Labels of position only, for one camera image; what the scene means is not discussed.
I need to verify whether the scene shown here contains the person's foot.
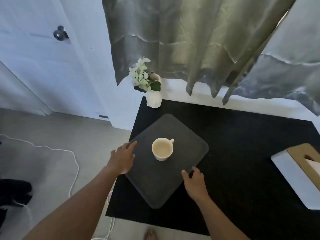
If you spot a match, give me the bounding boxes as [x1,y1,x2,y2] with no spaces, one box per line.
[144,228,158,240]

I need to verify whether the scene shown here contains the person's left forearm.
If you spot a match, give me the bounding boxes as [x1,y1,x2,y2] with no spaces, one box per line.
[22,165,121,240]

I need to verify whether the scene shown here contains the white artificial flowers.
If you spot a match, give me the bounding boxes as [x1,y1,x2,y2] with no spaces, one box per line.
[129,56,162,93]

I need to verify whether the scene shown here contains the person's right hand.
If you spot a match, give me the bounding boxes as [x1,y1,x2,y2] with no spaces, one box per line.
[181,167,209,203]

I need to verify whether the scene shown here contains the white cable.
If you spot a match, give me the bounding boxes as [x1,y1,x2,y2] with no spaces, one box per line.
[90,180,117,240]
[0,134,80,198]

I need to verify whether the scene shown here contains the black object on floor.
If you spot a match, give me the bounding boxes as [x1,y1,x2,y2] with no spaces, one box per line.
[0,178,34,223]

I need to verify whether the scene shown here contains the white door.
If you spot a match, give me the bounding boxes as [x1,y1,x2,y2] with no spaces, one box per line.
[0,0,108,118]

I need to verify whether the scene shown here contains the cream ceramic mug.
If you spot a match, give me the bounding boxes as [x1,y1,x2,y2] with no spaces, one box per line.
[151,137,175,162]

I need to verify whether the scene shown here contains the white tissue box wooden lid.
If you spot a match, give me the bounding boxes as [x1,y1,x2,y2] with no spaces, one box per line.
[271,143,320,210]

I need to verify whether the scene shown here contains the dark round door knob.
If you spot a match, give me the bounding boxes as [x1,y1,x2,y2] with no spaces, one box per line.
[53,25,70,42]

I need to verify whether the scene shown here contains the white tissue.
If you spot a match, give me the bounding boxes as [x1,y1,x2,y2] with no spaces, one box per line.
[304,155,320,177]

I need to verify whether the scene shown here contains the person's left hand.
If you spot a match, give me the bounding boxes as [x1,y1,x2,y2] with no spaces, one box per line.
[107,141,138,175]

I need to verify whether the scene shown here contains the dark grey tray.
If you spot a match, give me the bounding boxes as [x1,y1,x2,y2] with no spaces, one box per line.
[124,113,209,209]

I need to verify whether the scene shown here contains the person's right forearm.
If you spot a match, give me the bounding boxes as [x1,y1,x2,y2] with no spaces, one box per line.
[194,194,250,240]

